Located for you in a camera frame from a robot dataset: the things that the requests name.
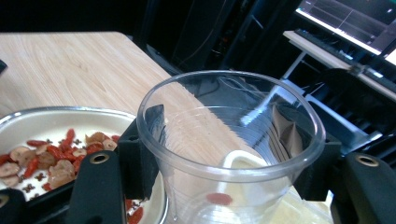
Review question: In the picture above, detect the bowl of red snacks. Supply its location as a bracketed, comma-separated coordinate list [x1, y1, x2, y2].
[0, 105, 170, 224]

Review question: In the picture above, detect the clear plastic cup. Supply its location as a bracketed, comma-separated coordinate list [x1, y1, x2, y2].
[136, 70, 327, 224]

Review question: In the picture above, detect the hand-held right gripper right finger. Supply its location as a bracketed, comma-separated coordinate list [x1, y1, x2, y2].
[293, 141, 396, 224]

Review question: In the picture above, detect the pile of dried red fruits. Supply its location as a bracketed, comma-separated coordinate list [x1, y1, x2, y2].
[0, 127, 145, 224]

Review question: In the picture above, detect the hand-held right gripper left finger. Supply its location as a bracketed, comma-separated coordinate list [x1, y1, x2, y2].
[66, 104, 166, 224]

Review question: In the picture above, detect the black keyboard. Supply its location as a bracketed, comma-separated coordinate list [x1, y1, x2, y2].
[293, 28, 354, 64]

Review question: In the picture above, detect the computer monitor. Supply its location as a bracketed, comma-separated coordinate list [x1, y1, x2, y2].
[294, 0, 396, 58]

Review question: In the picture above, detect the cream square container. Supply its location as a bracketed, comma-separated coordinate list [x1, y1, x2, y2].
[217, 150, 332, 224]

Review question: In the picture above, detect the red goji berry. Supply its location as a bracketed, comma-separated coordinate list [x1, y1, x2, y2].
[206, 192, 233, 206]

